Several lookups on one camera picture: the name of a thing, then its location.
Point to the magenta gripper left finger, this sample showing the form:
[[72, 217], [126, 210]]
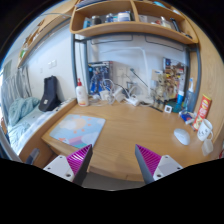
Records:
[[79, 162]]

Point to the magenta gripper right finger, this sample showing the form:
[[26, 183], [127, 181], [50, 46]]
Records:
[[147, 161]]

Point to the pastel patterned mouse pad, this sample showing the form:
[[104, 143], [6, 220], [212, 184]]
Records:
[[78, 130]]

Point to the white computer mouse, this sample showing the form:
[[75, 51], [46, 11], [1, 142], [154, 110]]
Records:
[[182, 136]]

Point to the small white cube clock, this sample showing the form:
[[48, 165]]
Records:
[[168, 109]]

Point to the clear plastic cup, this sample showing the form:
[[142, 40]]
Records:
[[207, 147]]

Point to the white power strip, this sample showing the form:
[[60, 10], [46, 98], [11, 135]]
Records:
[[133, 101]]

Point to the white mug with print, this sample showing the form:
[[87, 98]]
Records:
[[205, 130]]

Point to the white lotion pump bottle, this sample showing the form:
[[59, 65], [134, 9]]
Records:
[[81, 94]]

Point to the black backpack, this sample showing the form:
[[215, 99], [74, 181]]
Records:
[[49, 100]]

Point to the blue spray bottle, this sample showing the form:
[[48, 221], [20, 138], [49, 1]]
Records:
[[189, 98]]

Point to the red chips can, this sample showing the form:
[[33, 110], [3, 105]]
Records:
[[202, 112]]

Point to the colourful figure box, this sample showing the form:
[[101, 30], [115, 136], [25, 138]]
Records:
[[175, 76]]

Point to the blue model kit box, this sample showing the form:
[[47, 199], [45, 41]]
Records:
[[99, 75]]

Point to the wooden wall shelf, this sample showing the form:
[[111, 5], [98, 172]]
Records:
[[185, 34]]

